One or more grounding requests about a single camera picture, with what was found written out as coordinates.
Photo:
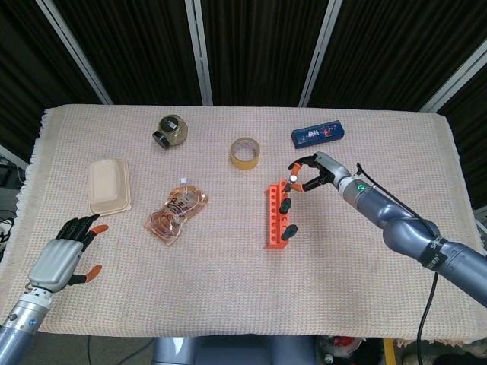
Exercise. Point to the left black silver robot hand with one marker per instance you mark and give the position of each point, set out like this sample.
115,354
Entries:
55,266

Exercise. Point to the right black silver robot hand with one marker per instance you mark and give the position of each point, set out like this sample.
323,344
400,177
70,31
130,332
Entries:
331,169

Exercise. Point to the black metal precision screwdriver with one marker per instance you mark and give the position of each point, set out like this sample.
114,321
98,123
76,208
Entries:
293,178

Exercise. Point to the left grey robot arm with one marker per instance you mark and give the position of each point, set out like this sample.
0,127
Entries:
23,319

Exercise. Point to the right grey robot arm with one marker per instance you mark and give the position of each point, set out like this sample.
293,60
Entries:
395,216

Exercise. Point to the orange screwdriver rack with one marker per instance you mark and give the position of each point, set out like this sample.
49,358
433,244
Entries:
274,244

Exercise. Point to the dark blue rectangular box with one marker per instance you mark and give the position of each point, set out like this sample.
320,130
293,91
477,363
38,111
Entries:
317,135

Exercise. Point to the yellow tape roll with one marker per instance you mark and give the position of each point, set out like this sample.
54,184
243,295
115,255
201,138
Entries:
243,164

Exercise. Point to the beige lidded food container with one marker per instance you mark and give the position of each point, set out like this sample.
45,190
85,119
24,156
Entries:
106,182

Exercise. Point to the orange-brown sauce pouch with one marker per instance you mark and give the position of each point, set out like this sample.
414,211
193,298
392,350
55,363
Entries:
175,213

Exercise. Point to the beige woven tablecloth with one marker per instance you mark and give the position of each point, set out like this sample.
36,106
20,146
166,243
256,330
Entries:
228,285

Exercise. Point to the glass jar with black lid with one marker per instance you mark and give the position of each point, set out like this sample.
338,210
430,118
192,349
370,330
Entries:
173,131

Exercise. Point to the black waste bin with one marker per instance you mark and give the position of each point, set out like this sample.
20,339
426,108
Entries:
373,353

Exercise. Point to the grey robot torso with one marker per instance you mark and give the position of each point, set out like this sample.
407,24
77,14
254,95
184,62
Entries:
228,351

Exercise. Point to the yellow strip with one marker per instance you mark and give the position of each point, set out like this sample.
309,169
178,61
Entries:
390,353

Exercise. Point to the white metal partition post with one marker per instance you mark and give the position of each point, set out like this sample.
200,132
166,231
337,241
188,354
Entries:
320,53
199,53
458,85
75,51
13,157

